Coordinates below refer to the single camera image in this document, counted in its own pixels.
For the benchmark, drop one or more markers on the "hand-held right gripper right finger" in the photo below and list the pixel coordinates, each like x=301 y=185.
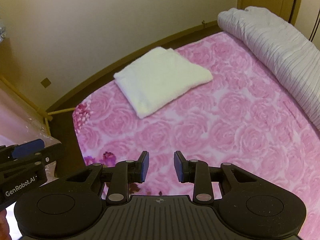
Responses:
x=178 y=166

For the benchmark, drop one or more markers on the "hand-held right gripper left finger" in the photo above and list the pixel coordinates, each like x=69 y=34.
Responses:
x=144 y=166

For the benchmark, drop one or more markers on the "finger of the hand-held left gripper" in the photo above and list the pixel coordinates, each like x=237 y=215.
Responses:
x=27 y=148

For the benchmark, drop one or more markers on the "white fleece garment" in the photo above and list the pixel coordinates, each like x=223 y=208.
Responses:
x=160 y=80

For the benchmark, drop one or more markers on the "person's left hand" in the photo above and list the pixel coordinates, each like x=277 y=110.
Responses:
x=3 y=222

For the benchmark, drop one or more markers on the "pale pink sheet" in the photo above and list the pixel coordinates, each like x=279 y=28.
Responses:
x=15 y=120

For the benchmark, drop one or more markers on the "pink floral blanket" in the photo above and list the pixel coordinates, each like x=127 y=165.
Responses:
x=225 y=130

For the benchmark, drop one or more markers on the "grey striped quilt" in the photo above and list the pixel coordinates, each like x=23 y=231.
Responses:
x=275 y=50

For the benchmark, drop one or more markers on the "yellow wooden rail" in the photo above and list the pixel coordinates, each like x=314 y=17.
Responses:
x=25 y=97

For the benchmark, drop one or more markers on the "brown wall plate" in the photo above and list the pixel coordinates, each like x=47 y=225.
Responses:
x=45 y=82

